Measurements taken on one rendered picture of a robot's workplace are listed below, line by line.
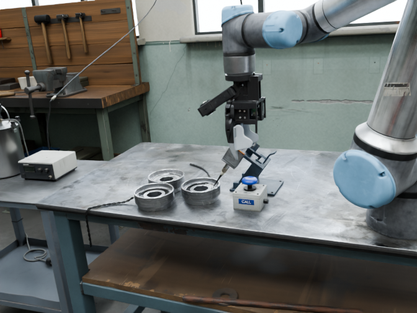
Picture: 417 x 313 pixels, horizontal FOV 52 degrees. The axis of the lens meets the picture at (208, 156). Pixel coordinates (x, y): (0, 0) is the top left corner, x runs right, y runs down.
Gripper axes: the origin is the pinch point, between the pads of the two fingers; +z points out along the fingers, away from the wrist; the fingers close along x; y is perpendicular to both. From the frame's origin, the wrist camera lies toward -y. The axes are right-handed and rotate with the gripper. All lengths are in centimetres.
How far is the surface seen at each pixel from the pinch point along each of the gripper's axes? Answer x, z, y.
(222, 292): -7.4, 37.3, -3.0
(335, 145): 159, 46, 1
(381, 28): 151, -21, 25
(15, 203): 2, 26, -88
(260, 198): -4.9, 9.5, 7.8
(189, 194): -6.8, 9.9, -10.7
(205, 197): -5.8, 10.7, -6.8
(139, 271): -5.3, 38.1, -31.1
